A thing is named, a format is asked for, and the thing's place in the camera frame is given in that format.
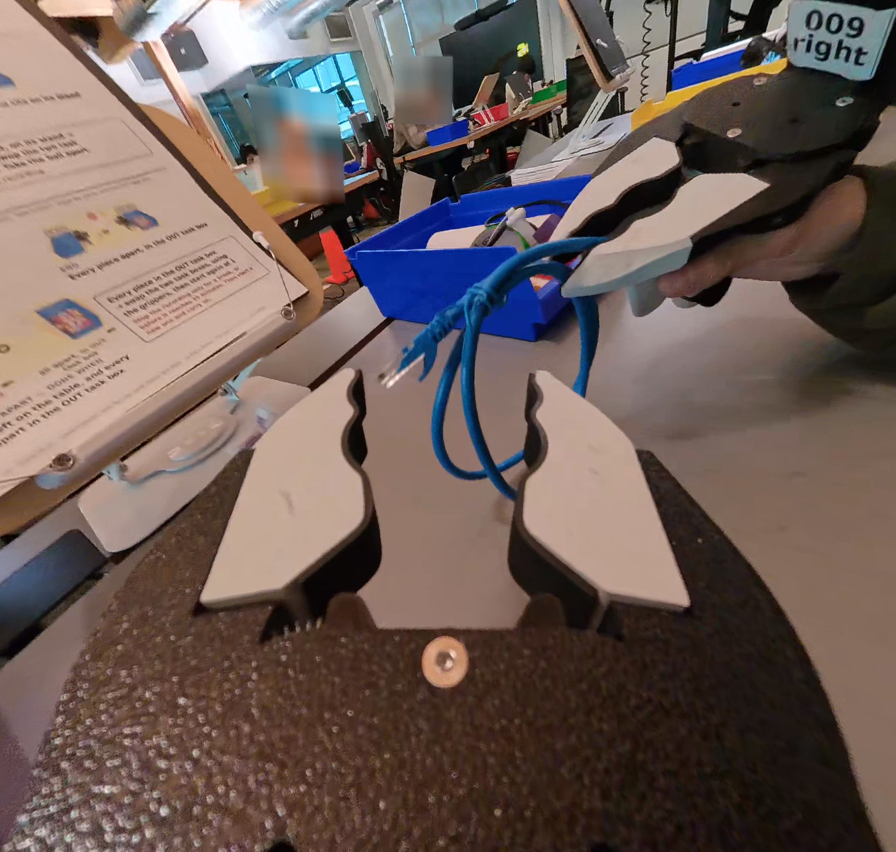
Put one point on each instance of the large black wall screen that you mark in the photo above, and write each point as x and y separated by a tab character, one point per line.
490	40

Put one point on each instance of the white papers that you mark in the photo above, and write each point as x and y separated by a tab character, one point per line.
553	166

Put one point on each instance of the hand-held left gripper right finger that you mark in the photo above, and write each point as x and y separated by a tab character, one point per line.
602	516

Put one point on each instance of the person's right forearm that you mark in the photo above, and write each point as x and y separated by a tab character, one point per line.
864	292

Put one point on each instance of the person's right hand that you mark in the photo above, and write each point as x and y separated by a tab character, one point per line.
791	236

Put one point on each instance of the blue plastic bin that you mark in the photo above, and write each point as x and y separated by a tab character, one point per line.
434	285
707	71

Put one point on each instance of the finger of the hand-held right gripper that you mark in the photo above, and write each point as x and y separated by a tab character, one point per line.
651	257
630	176

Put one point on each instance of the grey tilted display board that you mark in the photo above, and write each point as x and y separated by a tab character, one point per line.
588	19

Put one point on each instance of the orange traffic cone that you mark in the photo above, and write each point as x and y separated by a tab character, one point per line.
337	260

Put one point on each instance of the small blue bin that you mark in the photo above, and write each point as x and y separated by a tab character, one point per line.
448	133

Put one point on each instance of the green plastic bin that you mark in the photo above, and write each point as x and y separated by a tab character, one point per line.
549	91

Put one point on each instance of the purple block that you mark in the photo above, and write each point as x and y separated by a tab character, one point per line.
549	227

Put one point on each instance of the white stand base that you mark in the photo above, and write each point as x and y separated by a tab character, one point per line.
140	509

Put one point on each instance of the grey tape roll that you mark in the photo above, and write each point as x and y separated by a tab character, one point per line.
490	236

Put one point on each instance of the red plastic bin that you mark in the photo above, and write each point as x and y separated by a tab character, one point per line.
493	115

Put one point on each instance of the grey panel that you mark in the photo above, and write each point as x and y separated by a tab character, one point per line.
423	197

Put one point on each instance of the printed instruction sheet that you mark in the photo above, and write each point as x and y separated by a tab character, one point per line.
105	236

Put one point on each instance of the long wooden desk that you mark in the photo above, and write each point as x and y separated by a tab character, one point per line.
357	181

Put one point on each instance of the black wall speaker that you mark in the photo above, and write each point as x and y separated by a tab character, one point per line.
183	48

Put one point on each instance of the white board stand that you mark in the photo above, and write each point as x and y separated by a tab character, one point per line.
595	120

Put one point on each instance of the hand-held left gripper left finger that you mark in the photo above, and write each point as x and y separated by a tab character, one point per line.
294	502

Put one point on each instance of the instruction sheet on stand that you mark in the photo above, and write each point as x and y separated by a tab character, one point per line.
238	194

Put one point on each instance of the black webcam bar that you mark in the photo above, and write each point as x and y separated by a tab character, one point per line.
483	15

